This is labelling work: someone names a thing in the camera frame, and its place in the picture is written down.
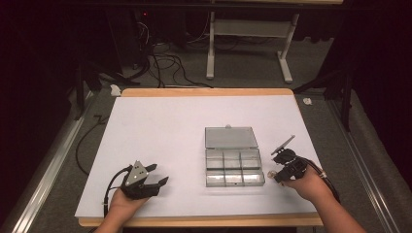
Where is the black metal stand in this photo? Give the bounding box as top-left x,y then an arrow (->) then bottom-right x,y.
66,60 -> 141,121
292,68 -> 356,132

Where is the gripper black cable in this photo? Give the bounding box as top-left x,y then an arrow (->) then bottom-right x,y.
304,158 -> 342,205
102,164 -> 134,217

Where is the person's right hand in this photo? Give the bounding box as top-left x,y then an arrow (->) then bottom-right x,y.
281,165 -> 327,204

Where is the white metal desk frame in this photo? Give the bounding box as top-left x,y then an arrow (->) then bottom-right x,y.
205,11 -> 301,84

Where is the metal floor rail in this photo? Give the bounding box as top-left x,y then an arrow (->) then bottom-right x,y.
326,100 -> 402,233
11,90 -> 95,233

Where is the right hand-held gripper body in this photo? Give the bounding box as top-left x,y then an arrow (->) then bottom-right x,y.
270,134 -> 309,183

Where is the black computer tower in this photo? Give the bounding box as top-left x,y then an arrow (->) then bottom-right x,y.
106,8 -> 154,76

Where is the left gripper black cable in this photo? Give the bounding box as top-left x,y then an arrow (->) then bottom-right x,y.
102,164 -> 134,217

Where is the clear plastic compartment box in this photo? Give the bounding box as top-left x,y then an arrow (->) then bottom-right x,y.
204,123 -> 266,188

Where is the tangle of black floor cables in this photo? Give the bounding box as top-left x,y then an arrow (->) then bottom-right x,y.
130,18 -> 215,90

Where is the white table mat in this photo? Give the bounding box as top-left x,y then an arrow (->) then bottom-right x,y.
74,94 -> 325,218

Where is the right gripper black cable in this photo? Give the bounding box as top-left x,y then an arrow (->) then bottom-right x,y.
304,158 -> 342,205

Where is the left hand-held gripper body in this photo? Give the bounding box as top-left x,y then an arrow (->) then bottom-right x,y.
120,160 -> 160,200

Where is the person's left hand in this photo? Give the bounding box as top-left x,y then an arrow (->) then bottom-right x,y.
107,187 -> 151,222

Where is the black floor cable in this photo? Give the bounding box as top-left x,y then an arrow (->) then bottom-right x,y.
75,114 -> 110,178

